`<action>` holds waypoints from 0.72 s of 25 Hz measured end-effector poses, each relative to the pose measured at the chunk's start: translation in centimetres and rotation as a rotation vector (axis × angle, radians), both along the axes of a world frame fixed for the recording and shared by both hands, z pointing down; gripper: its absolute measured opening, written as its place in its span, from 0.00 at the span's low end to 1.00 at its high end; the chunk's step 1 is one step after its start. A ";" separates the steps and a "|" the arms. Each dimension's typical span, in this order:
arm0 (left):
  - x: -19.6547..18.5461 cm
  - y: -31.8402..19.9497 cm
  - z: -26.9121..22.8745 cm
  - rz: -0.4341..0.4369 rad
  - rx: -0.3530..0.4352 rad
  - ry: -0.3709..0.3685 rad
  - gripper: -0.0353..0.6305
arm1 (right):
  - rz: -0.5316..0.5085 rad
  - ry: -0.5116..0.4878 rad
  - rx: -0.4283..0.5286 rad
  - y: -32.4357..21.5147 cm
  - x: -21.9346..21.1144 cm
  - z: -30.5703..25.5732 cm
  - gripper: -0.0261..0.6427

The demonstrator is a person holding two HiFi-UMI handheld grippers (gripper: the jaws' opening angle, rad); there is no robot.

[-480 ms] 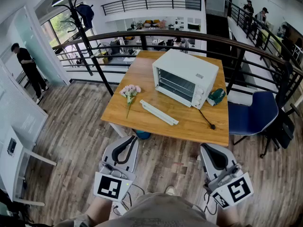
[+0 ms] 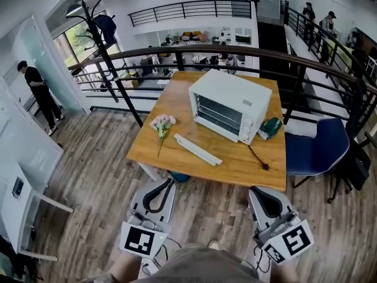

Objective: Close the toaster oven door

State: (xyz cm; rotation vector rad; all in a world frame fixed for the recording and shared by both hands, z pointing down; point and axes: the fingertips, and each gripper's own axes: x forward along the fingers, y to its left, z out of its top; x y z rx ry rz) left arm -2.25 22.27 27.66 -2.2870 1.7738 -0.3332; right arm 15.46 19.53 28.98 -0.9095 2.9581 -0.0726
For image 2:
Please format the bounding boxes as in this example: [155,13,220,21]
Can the dark blue jacket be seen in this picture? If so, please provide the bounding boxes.
[94,14,118,45]

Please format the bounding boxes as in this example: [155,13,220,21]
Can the white toaster oven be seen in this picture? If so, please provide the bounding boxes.
[188,68,273,146]

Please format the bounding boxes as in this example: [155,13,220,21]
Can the pink flower bouquet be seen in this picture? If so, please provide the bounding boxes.
[149,114,177,158]

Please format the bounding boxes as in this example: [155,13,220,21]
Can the green snack packet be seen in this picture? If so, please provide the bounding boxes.
[257,117,283,142]

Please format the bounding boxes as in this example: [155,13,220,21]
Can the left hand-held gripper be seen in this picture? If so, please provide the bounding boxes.
[119,177,177,259]

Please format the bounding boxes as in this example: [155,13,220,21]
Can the black power cable with plug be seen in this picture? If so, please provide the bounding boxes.
[247,144,270,171]

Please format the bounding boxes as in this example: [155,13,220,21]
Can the white desk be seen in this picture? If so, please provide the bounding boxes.
[0,161,75,262]

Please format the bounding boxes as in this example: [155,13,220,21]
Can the small black wall device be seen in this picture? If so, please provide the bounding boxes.
[11,176,25,200]

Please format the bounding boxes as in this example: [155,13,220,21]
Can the white toaster oven door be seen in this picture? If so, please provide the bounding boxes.
[173,116,240,167]

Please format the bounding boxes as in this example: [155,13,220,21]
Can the blue chair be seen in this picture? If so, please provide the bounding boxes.
[285,117,351,205]

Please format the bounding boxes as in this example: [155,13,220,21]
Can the black coat rack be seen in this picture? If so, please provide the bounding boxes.
[65,0,145,128]

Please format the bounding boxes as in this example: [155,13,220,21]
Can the black curved railing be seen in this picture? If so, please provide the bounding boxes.
[68,44,377,147]

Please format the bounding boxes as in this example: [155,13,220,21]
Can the person's right forearm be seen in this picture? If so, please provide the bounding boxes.
[269,258,300,283]

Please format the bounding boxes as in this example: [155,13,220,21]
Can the khaki shorts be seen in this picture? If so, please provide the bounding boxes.
[137,243,260,283]

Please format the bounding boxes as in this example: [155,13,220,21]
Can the black balcony railing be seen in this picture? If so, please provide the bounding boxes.
[127,0,254,28]

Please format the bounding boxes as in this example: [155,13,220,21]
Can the teal round object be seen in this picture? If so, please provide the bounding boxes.
[168,170,191,183]

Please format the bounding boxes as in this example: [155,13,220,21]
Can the black walkway railing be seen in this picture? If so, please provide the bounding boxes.
[283,1,377,85]

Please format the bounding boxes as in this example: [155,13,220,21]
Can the person's left forearm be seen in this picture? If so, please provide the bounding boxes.
[108,249,143,283]

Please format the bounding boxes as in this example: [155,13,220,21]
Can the black bag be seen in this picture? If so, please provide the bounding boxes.
[346,148,372,192]

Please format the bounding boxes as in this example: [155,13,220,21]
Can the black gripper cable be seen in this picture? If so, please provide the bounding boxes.
[253,244,272,274]
[140,236,183,277]

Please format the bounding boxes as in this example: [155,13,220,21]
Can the round ceiling lamp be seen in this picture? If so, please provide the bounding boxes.
[65,3,84,17]

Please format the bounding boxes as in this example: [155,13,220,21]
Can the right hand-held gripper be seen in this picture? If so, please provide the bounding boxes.
[248,186,315,265]

